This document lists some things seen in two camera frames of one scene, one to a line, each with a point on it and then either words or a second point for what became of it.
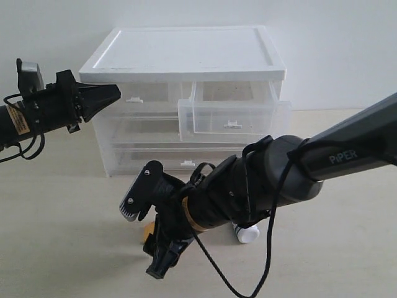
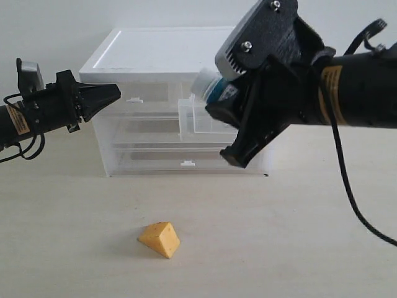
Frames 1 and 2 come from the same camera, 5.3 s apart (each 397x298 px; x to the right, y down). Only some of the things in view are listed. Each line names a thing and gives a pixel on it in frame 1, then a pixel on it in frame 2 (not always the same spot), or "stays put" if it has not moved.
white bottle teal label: x=247 y=234 to x=210 y=87
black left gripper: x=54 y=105 stays put
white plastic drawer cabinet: x=189 y=95 stays put
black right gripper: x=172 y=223 to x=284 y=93
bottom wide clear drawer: x=179 y=158 stays put
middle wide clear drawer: x=145 y=128 stays put
